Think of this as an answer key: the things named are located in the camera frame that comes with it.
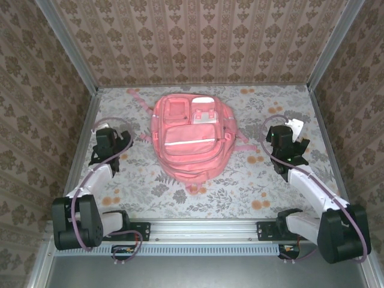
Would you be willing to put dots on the pink backpack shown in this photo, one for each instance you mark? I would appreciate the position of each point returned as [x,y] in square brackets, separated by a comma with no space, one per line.
[189,144]

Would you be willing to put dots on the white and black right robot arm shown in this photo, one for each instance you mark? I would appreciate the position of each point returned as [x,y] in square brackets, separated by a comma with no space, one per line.
[309,186]

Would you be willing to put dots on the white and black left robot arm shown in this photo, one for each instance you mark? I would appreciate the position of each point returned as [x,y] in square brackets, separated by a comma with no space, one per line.
[99,180]

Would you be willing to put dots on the floral tablecloth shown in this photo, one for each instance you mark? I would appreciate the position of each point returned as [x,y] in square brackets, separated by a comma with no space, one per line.
[210,201]

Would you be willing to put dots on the black connector box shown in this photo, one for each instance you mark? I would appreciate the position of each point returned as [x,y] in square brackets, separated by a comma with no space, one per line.
[121,251]
[289,250]

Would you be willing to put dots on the grey metal panel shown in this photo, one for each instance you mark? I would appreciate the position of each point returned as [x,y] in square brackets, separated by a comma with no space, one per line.
[204,273]

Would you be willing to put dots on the aluminium side rail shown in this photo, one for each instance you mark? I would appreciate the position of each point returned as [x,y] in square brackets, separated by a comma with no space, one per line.
[328,144]
[79,153]

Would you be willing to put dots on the aluminium rear rail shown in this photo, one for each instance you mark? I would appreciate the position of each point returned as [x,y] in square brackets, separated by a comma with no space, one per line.
[240,85]

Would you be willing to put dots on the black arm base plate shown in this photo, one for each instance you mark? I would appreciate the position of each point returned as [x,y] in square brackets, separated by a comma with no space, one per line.
[142,231]
[265,231]

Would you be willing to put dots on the aluminium frame post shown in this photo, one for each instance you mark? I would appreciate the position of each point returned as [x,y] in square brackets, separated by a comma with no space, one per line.
[336,45]
[67,45]

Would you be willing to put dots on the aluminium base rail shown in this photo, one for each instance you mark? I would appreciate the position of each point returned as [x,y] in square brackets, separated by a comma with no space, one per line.
[204,229]

